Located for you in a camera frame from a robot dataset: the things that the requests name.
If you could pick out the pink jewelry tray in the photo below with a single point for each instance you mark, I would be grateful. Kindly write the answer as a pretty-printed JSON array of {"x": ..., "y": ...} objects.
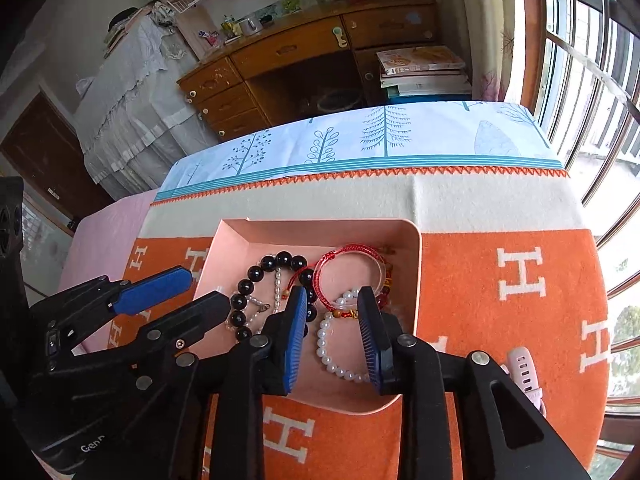
[{"x": 350, "y": 232}]

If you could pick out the orange letter print blanket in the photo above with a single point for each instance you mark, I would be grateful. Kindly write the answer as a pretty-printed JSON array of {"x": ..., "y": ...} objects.
[{"x": 475, "y": 310}]

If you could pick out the black hat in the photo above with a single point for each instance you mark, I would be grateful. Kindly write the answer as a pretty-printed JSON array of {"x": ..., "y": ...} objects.
[{"x": 125, "y": 17}]

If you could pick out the brown wooden door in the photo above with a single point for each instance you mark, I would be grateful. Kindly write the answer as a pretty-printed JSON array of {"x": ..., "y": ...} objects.
[{"x": 40, "y": 150}]

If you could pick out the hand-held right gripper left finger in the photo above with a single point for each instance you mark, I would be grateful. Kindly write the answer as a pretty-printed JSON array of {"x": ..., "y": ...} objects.
[{"x": 296, "y": 340}]

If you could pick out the white lace cloth cover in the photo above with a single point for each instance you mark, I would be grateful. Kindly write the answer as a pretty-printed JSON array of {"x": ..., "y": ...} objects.
[{"x": 130, "y": 110}]

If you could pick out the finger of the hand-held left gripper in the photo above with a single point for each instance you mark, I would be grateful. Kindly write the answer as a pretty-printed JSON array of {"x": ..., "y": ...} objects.
[
  {"x": 150, "y": 292},
  {"x": 200, "y": 312}
]

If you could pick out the wooden desk with drawers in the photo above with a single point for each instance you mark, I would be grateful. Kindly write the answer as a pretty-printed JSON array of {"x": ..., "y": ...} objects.
[{"x": 285, "y": 50}]

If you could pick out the barred window frame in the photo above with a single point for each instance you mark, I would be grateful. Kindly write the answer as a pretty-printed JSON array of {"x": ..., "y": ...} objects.
[{"x": 535, "y": 35}]

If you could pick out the pink bed sheet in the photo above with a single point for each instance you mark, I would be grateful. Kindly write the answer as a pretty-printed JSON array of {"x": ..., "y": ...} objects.
[{"x": 100, "y": 240}]

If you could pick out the blue tree print sheet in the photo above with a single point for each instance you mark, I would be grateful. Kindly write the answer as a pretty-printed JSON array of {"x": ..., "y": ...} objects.
[{"x": 425, "y": 135}]

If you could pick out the stack of magazines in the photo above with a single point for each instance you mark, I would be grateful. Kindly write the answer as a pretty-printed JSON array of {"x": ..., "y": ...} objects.
[{"x": 425, "y": 57}]

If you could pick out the white mug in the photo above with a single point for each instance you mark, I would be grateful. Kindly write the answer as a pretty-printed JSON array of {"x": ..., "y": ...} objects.
[{"x": 250, "y": 26}]

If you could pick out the pink smartwatch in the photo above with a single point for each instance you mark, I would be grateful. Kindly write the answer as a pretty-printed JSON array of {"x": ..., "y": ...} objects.
[{"x": 525, "y": 370}]

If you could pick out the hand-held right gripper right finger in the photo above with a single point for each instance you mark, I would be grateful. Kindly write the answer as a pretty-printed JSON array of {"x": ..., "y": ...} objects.
[{"x": 372, "y": 347}]

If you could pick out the white leaf print curtain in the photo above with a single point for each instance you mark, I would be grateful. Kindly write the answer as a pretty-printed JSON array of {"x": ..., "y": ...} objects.
[{"x": 480, "y": 20}]

